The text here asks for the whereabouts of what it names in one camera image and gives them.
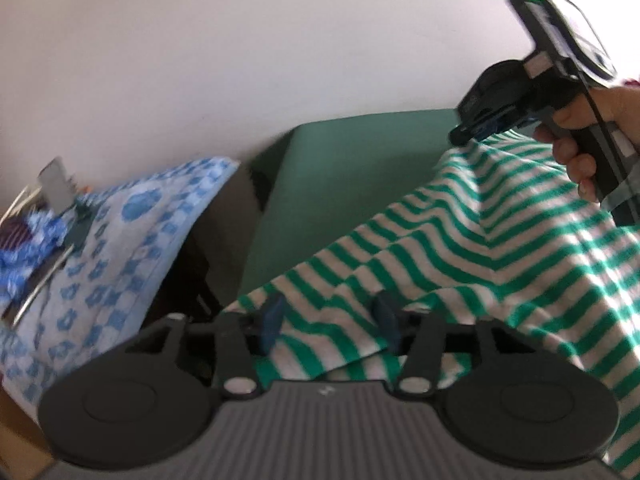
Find green white striped garment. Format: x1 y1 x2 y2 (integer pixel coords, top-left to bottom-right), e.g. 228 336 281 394
234 131 639 479

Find person's right hand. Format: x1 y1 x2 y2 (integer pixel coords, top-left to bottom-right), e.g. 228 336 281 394
534 87 640 203

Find green bed sheet mattress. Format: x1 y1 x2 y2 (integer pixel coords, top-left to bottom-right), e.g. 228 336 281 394
240 110 458 292

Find blue white patterned cloth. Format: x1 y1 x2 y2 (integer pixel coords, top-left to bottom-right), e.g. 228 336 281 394
1 156 239 417

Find clutter of packets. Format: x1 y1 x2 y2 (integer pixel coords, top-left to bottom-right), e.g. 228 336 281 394
1 157 98 330

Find black cable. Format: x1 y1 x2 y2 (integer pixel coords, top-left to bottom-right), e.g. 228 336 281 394
579 71 639 201

